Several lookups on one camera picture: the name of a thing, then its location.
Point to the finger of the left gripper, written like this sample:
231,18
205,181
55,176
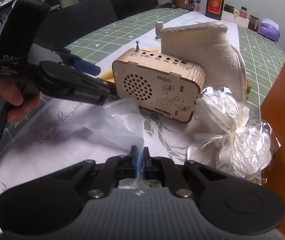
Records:
87,67
99,86

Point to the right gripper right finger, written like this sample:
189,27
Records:
167,172

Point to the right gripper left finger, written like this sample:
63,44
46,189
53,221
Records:
107,176

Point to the clear plastic bag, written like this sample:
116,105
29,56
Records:
121,123

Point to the white gift bundle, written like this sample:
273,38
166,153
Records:
235,144

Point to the cream plush mitt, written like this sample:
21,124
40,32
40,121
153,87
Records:
207,44

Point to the orange crochet fruit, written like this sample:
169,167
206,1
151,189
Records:
248,89

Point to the person left hand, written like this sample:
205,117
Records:
10,93

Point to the black chair near left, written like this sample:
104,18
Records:
62,27

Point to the black chair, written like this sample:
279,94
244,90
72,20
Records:
62,27
126,8

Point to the wooden radio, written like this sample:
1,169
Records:
161,83

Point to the black chair far left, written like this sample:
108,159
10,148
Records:
126,8

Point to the brown liquor bottle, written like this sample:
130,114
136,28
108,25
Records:
214,9

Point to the white box stand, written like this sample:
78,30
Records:
229,17

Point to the black lidded jar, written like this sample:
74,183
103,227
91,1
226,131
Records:
228,8

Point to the small tape roll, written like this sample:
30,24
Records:
236,12

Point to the green grid tablecloth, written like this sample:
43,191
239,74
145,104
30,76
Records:
263,59

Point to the small red label jar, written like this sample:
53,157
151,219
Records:
243,12

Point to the dark glass jar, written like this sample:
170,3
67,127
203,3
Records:
253,23

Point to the purple tissue pack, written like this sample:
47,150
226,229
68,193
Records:
269,29

